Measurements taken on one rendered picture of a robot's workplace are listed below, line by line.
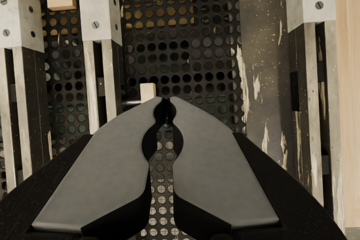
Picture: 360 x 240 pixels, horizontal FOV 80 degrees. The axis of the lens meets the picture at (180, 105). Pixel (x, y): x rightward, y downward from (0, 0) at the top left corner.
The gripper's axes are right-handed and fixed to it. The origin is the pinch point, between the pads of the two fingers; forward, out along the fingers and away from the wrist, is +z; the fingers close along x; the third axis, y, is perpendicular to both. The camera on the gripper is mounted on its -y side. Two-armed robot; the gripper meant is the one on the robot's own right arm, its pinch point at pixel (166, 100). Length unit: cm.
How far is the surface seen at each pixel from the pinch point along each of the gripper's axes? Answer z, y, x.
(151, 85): 33.0, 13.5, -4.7
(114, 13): 39.7, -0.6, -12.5
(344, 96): 30, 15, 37
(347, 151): 25, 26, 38
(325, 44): 30.7, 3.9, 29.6
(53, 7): 44, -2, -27
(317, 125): 23.5, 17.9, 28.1
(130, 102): 32.4, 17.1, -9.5
